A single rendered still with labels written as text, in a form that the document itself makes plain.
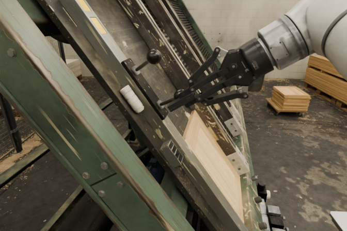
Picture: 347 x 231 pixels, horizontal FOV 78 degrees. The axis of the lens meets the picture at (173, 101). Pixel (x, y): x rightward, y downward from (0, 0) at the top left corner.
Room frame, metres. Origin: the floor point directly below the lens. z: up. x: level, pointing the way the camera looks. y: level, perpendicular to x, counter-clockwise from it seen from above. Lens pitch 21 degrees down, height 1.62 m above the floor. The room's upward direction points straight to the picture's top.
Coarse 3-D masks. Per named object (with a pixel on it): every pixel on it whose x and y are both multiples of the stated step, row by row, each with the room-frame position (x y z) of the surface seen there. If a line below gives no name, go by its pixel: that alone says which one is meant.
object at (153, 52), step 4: (148, 52) 0.52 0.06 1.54; (152, 52) 0.52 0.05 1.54; (156, 52) 0.52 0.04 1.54; (160, 52) 0.53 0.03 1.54; (148, 56) 0.52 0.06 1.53; (152, 56) 0.51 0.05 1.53; (156, 56) 0.52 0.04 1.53; (160, 56) 0.52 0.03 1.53; (148, 60) 0.52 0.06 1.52; (152, 60) 0.51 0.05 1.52; (156, 60) 0.52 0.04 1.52; (160, 60) 0.53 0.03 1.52; (140, 64) 0.57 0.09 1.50; (144, 64) 0.56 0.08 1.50; (132, 68) 0.59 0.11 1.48; (136, 68) 0.58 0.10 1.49; (140, 68) 0.57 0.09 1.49; (136, 72) 0.59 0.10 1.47
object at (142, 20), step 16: (128, 0) 0.96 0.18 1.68; (128, 16) 0.96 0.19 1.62; (144, 16) 0.95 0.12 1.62; (144, 32) 0.95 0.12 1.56; (160, 32) 0.97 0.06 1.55; (160, 48) 0.93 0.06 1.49; (176, 64) 0.92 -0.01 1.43; (176, 80) 0.92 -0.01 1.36; (208, 112) 0.88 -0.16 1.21; (224, 128) 0.91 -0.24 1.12; (224, 144) 0.87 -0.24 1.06; (240, 160) 0.85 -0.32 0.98
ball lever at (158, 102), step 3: (177, 90) 0.52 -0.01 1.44; (180, 90) 0.51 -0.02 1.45; (174, 93) 0.52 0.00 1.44; (177, 93) 0.51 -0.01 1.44; (174, 96) 0.51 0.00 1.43; (177, 96) 0.50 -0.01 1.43; (171, 99) 0.54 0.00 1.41; (174, 99) 0.51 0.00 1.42; (156, 102) 0.58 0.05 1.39; (159, 102) 0.58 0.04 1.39; (162, 102) 0.57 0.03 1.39; (165, 102) 0.55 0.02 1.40; (168, 102) 0.55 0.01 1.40; (159, 105) 0.57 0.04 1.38; (162, 105) 0.57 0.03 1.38; (162, 108) 0.57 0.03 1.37
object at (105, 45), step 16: (64, 0) 0.61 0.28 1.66; (80, 16) 0.60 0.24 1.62; (96, 16) 0.64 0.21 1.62; (96, 32) 0.59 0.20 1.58; (96, 48) 0.60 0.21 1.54; (112, 48) 0.60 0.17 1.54; (112, 64) 0.59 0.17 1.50; (128, 80) 0.58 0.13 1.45; (144, 96) 0.57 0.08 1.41; (144, 112) 0.57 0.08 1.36; (160, 128) 0.56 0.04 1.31; (176, 128) 0.60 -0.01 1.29; (176, 144) 0.55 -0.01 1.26; (192, 160) 0.55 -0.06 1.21; (192, 176) 0.54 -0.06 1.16; (208, 176) 0.56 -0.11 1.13; (208, 192) 0.52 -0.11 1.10; (224, 208) 0.51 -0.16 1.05; (224, 224) 0.51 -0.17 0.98; (240, 224) 0.52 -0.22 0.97
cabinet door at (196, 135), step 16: (192, 112) 0.87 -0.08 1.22; (192, 128) 0.74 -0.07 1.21; (192, 144) 0.66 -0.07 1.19; (208, 144) 0.78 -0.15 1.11; (208, 160) 0.69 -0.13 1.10; (224, 160) 0.81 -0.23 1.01; (224, 176) 0.71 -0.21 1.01; (224, 192) 0.62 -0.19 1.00; (240, 192) 0.73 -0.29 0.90; (240, 208) 0.64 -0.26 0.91
